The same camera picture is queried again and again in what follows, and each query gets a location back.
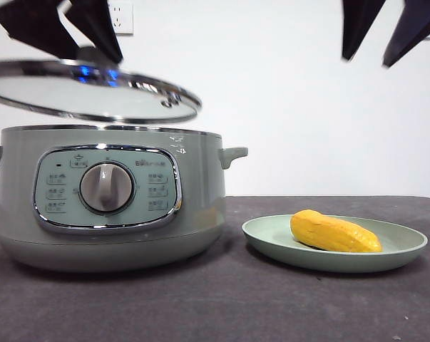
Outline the white wall socket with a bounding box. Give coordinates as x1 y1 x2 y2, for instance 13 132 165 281
107 1 135 36

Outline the pale green round plate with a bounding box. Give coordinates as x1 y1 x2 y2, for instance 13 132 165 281
241 214 429 274

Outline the glass lid with green knob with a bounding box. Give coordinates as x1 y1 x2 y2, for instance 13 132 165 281
0 46 203 125

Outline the yellow corn cob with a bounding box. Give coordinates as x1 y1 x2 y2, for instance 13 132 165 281
290 209 383 254

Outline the pale green electric steamer pot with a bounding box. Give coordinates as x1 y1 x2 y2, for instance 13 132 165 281
0 124 249 274

